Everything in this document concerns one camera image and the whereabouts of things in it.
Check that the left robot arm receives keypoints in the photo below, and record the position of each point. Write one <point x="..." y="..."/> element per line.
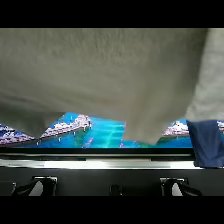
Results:
<point x="33" y="188"/>

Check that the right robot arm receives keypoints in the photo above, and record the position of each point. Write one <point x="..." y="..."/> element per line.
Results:
<point x="181" y="189"/>

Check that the blue garment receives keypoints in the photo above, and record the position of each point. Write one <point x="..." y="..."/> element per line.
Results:
<point x="207" y="143"/>

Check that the light grey T-shirt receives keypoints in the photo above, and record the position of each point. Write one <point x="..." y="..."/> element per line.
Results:
<point x="100" y="73"/>

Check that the silver frame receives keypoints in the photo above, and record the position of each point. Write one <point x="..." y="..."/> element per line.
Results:
<point x="100" y="164"/>

